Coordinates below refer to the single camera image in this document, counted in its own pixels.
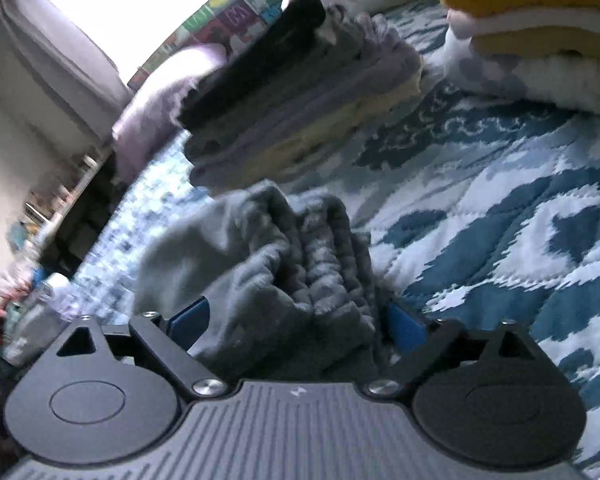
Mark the grey fleece garment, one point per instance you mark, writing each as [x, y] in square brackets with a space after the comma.
[290, 287]

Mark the colourful patterned headboard strip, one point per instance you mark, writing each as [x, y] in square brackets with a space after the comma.
[232, 24]

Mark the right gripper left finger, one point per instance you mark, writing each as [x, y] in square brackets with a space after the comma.
[165, 342]

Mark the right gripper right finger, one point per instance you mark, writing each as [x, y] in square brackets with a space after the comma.
[419, 347]

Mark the stack of folded dark clothes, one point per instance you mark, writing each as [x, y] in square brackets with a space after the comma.
[312, 77]

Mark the pink pillow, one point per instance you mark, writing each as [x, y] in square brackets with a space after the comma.
[149, 121]

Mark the blue white patterned quilt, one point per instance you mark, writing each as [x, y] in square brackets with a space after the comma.
[480, 209]

